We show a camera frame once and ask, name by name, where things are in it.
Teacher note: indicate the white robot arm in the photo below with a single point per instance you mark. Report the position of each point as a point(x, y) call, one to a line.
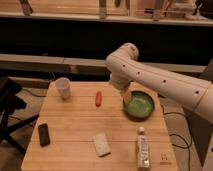
point(192, 93)

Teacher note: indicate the white paper cup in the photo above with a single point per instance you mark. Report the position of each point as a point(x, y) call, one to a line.
point(63, 87)

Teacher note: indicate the red pepper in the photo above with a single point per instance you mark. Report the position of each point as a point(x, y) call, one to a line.
point(98, 99)

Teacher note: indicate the green bowl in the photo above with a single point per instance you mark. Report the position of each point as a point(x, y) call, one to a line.
point(141, 105)

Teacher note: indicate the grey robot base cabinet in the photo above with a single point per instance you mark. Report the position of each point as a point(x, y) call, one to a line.
point(201, 129)

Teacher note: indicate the black chair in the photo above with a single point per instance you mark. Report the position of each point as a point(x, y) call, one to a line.
point(9, 102)

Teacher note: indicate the white plastic bottle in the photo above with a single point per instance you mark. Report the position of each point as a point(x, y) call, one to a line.
point(143, 161)

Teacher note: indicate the white sponge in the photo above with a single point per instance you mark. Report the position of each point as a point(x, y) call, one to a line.
point(101, 145)

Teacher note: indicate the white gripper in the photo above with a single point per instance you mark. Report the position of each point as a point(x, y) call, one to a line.
point(122, 84)

